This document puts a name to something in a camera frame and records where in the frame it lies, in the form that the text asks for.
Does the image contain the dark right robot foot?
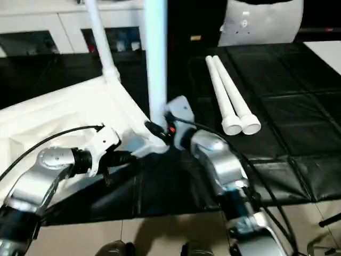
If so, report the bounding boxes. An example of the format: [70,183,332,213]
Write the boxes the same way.
[181,241,214,256]

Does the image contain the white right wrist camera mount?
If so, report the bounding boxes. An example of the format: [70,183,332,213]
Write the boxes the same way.
[163,95,196,129]

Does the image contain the black furniture with yellow label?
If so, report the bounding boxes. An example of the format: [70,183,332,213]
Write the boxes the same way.
[166,0,230,50]

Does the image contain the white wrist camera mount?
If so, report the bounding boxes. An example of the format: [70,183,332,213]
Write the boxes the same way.
[163,95,196,129]
[87,123,123,179]

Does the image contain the white plastic table leg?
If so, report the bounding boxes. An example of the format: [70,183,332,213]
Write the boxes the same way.
[84,0,121,83]
[212,55,262,136]
[142,0,171,147]
[205,55,242,135]

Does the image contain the black work mat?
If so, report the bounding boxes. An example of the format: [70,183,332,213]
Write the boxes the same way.
[0,41,341,227]

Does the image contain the dark left robot foot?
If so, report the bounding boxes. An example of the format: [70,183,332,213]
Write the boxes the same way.
[97,239,136,256]

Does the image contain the dark robot foot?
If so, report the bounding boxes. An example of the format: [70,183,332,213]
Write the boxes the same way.
[97,239,136,256]
[181,241,214,256]

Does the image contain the white flat board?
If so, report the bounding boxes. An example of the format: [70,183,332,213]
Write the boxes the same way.
[302,39,341,77]

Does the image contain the white plastic table top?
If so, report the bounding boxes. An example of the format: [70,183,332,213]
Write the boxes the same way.
[0,68,172,205]

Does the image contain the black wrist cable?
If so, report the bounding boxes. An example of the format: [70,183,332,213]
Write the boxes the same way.
[172,116,301,256]
[0,124,105,182]

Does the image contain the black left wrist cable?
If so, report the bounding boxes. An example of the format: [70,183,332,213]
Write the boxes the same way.
[0,124,105,182]

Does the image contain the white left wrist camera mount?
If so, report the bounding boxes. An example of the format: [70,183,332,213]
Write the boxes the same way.
[87,123,123,179]

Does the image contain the white glass-door cabinet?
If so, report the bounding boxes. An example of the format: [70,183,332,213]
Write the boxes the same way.
[0,2,147,59]

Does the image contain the black metal stand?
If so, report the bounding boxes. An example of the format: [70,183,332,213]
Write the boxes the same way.
[306,212,341,256]

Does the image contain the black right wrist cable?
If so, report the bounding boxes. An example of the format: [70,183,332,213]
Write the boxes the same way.
[172,116,301,256]

